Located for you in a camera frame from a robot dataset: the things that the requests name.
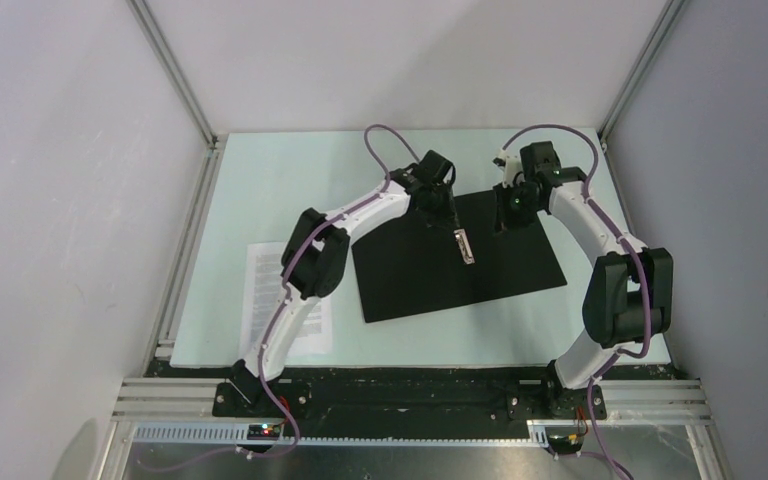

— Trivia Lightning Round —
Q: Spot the metal folder clip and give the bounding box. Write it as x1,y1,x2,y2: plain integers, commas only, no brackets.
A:
454,229,475,265

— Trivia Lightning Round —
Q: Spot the left controller board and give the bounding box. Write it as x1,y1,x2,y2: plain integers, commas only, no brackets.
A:
246,423,283,441

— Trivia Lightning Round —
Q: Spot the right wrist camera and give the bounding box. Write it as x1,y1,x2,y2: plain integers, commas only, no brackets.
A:
492,149,524,192

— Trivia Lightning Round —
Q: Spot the printed white paper sheet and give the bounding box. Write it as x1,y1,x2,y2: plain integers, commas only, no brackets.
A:
238,241,334,360

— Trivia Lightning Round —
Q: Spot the aluminium corner post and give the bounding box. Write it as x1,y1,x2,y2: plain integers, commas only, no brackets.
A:
125,0,218,148
598,0,689,144

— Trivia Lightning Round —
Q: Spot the left aluminium corner post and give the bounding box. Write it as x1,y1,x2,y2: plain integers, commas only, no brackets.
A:
125,0,218,148

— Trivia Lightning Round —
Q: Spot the right controller board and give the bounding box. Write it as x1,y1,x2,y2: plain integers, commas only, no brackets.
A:
546,435,583,457

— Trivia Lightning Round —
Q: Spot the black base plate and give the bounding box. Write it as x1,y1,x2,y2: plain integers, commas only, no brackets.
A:
118,366,697,445

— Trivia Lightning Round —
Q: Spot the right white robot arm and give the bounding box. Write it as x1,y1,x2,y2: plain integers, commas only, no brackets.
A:
493,159,673,418

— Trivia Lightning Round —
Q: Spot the controller board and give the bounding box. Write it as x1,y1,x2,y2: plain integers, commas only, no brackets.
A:
246,423,283,441
546,435,583,457

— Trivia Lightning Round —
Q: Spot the right aluminium corner post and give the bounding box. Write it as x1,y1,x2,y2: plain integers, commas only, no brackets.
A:
598,0,689,144

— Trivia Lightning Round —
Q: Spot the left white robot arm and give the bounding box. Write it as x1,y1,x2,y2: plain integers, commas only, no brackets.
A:
229,150,459,416

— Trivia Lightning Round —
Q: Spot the red and black folder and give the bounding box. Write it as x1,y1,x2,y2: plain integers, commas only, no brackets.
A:
352,191,567,324

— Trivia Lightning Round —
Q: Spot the aluminium frame rail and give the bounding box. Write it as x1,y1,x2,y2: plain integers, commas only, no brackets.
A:
94,365,732,479

